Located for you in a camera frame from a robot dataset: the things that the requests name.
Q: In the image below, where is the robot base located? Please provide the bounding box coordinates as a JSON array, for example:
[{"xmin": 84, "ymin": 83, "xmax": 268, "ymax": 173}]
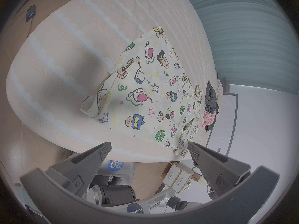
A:
[{"xmin": 88, "ymin": 159, "xmax": 204, "ymax": 215}]

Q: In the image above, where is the black garment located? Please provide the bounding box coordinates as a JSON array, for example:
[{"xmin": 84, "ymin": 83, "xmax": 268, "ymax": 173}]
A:
[{"xmin": 206, "ymin": 117, "xmax": 219, "ymax": 132}]

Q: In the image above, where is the pink garment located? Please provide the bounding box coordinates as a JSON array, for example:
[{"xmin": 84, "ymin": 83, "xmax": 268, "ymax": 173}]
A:
[{"xmin": 203, "ymin": 111, "xmax": 216, "ymax": 128}]

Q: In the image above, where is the wooden bedside table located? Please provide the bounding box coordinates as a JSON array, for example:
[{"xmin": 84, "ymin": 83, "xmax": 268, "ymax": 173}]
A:
[{"xmin": 160, "ymin": 161, "xmax": 202, "ymax": 193}]

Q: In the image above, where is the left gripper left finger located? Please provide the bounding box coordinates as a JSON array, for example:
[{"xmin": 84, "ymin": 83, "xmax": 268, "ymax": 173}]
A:
[{"xmin": 45, "ymin": 142, "xmax": 112, "ymax": 197}]

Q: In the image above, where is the blue-green curtain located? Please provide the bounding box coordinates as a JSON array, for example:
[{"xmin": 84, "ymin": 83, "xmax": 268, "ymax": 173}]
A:
[{"xmin": 185, "ymin": 0, "xmax": 299, "ymax": 95}]

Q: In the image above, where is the dark grey garment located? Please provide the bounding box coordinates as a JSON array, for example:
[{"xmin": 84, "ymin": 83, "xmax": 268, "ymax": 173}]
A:
[{"xmin": 205, "ymin": 80, "xmax": 219, "ymax": 113}]

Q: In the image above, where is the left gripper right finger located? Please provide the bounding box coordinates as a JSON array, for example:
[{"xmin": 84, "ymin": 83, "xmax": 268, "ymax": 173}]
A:
[{"xmin": 187, "ymin": 142, "xmax": 252, "ymax": 199}]

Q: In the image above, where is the white printed pyjama top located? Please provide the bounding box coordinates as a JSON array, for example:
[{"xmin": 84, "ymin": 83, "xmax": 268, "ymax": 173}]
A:
[{"xmin": 81, "ymin": 27, "xmax": 204, "ymax": 159}]

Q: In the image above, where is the black power adapter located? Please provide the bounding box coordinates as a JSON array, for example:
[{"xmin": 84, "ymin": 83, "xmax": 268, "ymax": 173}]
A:
[{"xmin": 25, "ymin": 5, "xmax": 37, "ymax": 21}]

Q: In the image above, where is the grey bedside table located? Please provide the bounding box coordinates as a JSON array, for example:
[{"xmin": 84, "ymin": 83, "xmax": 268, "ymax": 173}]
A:
[{"xmin": 216, "ymin": 71, "xmax": 230, "ymax": 92}]

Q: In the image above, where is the bed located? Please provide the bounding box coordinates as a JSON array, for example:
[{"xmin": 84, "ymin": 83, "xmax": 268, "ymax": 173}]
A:
[{"xmin": 6, "ymin": 0, "xmax": 239, "ymax": 165}]

